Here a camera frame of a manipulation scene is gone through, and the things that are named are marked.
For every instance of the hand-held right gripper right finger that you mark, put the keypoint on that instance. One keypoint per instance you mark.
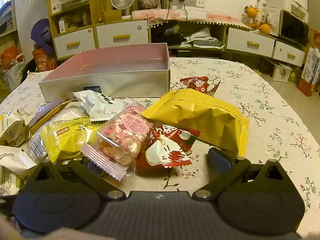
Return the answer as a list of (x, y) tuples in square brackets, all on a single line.
[(220, 158)]

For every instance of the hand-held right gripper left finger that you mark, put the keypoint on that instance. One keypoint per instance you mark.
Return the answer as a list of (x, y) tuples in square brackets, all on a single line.
[(85, 172)]

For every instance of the yellow clear snack packet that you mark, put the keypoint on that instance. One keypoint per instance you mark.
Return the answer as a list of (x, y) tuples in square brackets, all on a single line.
[(65, 140)]

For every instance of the large yellow snack packet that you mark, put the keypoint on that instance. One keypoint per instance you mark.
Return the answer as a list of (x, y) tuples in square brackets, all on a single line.
[(200, 115)]

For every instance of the red white snack packet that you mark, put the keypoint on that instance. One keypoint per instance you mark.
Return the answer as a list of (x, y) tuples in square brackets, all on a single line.
[(170, 152)]

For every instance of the pink clear snack packet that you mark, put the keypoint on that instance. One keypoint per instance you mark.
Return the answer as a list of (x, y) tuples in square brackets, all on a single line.
[(125, 135)]

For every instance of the white black-print snack packet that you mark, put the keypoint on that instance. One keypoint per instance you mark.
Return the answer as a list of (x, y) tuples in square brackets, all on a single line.
[(100, 105)]

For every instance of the gold snack packet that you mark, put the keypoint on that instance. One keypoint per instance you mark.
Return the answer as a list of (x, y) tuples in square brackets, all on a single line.
[(42, 116)]

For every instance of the white striped snack packet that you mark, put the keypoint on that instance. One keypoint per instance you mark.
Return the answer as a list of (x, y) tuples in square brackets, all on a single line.
[(15, 158)]

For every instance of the cream printed snack packet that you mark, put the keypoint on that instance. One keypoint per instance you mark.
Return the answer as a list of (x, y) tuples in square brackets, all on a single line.
[(7, 182)]

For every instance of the small red snack packet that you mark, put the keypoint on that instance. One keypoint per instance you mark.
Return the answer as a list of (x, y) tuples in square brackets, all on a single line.
[(197, 83)]

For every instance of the silver pink cardboard box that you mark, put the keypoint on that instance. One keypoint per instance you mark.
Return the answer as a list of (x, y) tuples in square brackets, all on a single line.
[(100, 85)]

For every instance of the floral tablecloth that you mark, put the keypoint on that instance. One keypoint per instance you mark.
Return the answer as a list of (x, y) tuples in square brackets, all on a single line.
[(262, 120)]

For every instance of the white printed storage crate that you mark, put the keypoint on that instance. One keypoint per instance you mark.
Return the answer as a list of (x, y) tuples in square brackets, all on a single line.
[(281, 71)]

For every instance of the orange printed bag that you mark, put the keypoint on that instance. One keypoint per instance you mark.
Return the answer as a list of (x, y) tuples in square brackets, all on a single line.
[(45, 60)]

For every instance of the white paper bag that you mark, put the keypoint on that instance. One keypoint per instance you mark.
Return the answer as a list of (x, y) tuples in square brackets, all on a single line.
[(12, 77)]

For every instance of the pile of papers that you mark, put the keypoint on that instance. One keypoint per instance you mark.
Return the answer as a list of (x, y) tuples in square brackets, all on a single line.
[(202, 38)]

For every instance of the colourful gift bag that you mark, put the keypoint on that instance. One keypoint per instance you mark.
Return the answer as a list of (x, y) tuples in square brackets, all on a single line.
[(310, 72)]

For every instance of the wooden tv cabinet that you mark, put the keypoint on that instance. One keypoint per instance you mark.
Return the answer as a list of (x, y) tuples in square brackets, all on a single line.
[(225, 30)]

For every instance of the black bag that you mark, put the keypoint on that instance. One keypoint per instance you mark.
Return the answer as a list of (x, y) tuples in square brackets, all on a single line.
[(165, 37)]

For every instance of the orange fruit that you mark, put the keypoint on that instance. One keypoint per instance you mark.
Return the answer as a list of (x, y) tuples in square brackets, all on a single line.
[(251, 11), (265, 28)]

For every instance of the bag of small oranges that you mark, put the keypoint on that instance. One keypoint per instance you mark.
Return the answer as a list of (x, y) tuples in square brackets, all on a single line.
[(250, 23)]

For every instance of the orange red bag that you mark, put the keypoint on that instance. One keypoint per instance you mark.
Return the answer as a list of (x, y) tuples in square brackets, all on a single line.
[(8, 53)]

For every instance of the pink tasselled cloth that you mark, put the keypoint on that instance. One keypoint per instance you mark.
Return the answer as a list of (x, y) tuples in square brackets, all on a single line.
[(200, 17)]

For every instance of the purple plush toy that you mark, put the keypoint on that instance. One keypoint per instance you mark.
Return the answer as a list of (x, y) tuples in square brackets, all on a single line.
[(41, 35)]

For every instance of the white carton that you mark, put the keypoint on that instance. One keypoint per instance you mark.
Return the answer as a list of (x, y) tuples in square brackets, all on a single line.
[(62, 25)]

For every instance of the white black microwave oven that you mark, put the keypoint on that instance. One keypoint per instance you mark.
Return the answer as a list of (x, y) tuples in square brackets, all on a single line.
[(293, 27)]

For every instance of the white gift bag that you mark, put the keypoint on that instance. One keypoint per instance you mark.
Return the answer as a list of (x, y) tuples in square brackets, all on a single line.
[(272, 17)]

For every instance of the small brown carton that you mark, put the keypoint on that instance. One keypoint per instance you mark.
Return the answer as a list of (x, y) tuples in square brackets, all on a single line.
[(86, 18)]

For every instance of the brown cardboard box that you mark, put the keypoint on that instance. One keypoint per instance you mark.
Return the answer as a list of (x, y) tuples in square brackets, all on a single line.
[(112, 16)]

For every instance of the wooden bookshelf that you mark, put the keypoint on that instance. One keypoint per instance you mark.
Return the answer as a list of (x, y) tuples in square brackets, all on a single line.
[(7, 27)]

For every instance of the tall wooden shelf unit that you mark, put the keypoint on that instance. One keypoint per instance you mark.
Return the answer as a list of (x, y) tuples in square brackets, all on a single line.
[(93, 5)]

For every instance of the white boxes on microwave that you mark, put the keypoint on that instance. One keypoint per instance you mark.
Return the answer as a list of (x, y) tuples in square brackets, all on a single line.
[(277, 0)]

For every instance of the white cardboard box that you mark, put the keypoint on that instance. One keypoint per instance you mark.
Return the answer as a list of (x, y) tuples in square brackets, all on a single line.
[(56, 5)]

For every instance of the wall socket panel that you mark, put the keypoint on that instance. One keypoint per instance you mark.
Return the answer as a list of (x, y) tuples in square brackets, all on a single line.
[(177, 1)]

